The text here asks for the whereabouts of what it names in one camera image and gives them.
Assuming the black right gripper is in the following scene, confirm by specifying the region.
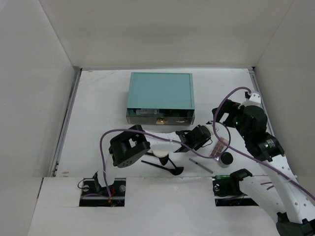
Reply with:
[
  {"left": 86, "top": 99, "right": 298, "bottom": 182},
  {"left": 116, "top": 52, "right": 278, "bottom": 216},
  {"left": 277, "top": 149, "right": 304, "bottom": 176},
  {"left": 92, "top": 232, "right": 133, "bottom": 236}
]
[{"left": 213, "top": 99, "right": 252, "bottom": 141}]

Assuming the black round cosmetic jar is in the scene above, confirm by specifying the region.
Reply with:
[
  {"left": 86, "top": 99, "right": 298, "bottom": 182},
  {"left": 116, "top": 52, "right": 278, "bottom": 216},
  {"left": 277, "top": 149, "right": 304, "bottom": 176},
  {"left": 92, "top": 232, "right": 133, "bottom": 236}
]
[{"left": 172, "top": 114, "right": 192, "bottom": 124}]

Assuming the houndstooth eyeliner pen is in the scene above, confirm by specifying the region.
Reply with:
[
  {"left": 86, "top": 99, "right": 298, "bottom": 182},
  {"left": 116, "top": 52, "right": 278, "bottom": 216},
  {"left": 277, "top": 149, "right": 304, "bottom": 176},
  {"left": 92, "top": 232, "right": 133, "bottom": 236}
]
[{"left": 189, "top": 158, "right": 214, "bottom": 174}]

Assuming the brown eyeshadow palette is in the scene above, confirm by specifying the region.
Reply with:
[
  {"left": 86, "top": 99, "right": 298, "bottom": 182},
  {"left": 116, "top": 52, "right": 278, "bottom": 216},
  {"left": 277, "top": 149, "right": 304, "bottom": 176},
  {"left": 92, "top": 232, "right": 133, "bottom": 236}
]
[{"left": 210, "top": 138, "right": 228, "bottom": 159}]

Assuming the black lid powder jar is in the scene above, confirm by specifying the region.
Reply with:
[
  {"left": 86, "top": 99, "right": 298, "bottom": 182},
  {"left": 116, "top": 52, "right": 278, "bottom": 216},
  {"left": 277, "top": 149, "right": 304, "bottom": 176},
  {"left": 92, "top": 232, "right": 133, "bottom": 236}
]
[{"left": 219, "top": 152, "right": 234, "bottom": 168}]

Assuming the clear acrylic drawer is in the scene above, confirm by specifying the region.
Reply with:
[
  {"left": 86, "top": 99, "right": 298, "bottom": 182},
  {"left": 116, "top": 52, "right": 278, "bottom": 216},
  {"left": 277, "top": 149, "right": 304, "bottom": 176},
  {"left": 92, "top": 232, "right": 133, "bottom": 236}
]
[{"left": 126, "top": 108, "right": 195, "bottom": 125}]

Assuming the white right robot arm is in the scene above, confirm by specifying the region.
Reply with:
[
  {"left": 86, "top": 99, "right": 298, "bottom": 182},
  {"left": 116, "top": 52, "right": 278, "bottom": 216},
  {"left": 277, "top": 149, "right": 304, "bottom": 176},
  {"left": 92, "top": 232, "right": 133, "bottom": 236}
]
[{"left": 212, "top": 99, "right": 315, "bottom": 236}]

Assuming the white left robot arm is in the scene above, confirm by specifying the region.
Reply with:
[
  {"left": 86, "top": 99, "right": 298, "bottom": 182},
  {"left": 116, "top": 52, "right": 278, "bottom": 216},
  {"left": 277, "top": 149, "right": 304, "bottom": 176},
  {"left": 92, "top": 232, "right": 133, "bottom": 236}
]
[{"left": 93, "top": 125, "right": 214, "bottom": 196}]

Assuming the black fan makeup brush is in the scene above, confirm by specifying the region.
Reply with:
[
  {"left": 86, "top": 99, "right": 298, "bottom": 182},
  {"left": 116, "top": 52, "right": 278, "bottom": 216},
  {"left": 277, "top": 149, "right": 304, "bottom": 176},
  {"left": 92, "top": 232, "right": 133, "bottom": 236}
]
[{"left": 159, "top": 156, "right": 184, "bottom": 176}]

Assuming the thin black makeup brush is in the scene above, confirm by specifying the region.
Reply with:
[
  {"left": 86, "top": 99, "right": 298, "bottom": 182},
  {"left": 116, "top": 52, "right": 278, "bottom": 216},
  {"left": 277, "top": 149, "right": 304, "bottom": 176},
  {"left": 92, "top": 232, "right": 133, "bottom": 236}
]
[{"left": 141, "top": 160, "right": 171, "bottom": 172}]

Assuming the white round powder puff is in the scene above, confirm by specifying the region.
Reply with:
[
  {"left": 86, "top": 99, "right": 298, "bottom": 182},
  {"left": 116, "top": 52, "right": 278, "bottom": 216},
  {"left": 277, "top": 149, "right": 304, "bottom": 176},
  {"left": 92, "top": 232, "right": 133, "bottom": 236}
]
[{"left": 152, "top": 150, "right": 169, "bottom": 158}]

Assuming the green tube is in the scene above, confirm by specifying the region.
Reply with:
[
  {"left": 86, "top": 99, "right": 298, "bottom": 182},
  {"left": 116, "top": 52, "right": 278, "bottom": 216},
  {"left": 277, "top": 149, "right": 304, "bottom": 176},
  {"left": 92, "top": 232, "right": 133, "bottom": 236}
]
[{"left": 215, "top": 175, "right": 230, "bottom": 179}]

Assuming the teal drawer organizer box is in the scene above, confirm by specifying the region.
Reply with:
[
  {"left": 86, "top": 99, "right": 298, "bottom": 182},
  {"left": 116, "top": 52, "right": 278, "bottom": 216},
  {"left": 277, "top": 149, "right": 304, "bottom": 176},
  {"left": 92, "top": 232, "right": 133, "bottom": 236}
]
[{"left": 127, "top": 72, "right": 195, "bottom": 110}]

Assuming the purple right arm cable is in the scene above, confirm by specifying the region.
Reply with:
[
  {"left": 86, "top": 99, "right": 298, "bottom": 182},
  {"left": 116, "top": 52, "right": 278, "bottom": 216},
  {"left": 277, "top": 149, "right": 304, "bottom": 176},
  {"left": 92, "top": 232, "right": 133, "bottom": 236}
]
[{"left": 212, "top": 86, "right": 315, "bottom": 201}]

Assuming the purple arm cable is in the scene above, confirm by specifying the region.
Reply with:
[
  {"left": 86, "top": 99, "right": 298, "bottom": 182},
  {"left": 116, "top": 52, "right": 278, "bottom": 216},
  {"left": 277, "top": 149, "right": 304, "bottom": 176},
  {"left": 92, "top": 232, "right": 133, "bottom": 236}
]
[
  {"left": 99, "top": 128, "right": 229, "bottom": 201},
  {"left": 212, "top": 86, "right": 315, "bottom": 201}
]

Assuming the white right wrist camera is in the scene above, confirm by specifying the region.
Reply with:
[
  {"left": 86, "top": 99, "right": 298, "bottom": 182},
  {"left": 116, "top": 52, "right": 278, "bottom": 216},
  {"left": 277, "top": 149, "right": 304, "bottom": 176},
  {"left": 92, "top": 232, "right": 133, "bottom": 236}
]
[{"left": 242, "top": 91, "right": 261, "bottom": 107}]

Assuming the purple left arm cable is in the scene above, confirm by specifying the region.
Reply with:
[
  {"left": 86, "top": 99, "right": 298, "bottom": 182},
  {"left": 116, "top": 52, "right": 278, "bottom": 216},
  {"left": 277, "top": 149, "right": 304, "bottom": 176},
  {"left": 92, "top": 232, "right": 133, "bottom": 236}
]
[{"left": 99, "top": 128, "right": 229, "bottom": 201}]

